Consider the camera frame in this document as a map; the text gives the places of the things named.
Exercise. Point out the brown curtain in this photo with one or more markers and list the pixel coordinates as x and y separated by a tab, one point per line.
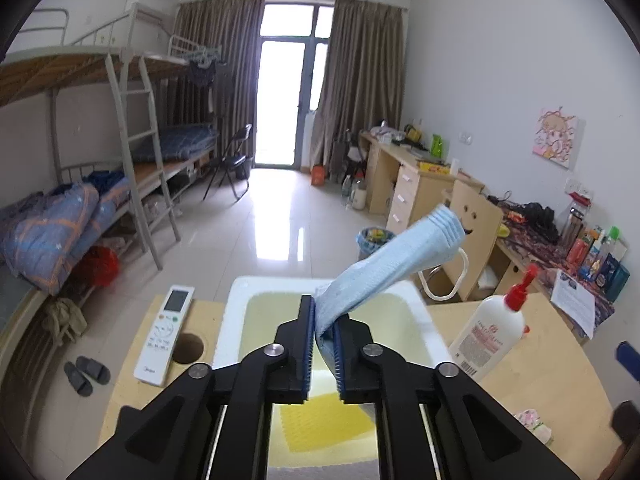
225	95
363	83

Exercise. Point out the anime wall picture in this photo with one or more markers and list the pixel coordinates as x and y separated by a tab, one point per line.
555	137

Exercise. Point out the blue plaid quilt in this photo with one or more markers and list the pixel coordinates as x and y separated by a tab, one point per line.
43	236

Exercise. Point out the clear tumbler red lid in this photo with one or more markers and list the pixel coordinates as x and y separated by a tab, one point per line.
576	214

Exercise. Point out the white lotion pump bottle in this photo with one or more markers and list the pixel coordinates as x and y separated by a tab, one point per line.
495	327

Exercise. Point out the black headphones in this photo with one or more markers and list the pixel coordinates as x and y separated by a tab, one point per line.
541	220

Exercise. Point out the white paper sheet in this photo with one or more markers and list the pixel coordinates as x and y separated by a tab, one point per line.
575	301

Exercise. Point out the brown left curtain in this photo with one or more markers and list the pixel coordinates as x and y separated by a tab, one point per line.
225	95

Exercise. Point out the patterned desk cover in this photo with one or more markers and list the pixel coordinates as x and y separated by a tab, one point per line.
523	246

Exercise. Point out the metal bunk bed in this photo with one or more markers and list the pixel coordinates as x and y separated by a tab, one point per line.
96	103

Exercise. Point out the blue waste basket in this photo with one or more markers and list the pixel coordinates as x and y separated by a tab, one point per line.
369	240

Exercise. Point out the light blue cloth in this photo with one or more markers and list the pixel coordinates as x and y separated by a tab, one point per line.
432	241

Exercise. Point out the white air conditioner remote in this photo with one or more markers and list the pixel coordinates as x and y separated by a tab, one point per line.
153	362

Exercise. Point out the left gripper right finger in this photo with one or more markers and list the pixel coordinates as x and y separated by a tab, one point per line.
434	422

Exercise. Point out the black folding chair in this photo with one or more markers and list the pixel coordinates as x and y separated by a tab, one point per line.
232	159

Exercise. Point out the white wall air conditioner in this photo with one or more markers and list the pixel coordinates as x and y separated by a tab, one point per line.
166	7

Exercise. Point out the teal cup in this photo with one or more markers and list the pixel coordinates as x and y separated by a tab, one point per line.
616	283

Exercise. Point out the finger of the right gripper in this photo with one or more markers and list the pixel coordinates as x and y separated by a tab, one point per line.
629	359
625	422

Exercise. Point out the red plastic bag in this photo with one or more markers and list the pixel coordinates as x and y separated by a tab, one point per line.
98	267

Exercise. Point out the white styrofoam box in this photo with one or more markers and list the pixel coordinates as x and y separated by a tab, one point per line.
397	319

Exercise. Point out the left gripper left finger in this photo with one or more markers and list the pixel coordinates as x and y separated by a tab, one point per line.
212	423

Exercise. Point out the yellow foam net sleeve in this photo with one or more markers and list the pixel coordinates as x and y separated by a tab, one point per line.
323	421

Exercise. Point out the brown right curtain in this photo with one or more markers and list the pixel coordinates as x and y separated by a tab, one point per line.
363	83

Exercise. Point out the black slipper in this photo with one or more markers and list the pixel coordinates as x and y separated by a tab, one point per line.
94	370
77	380

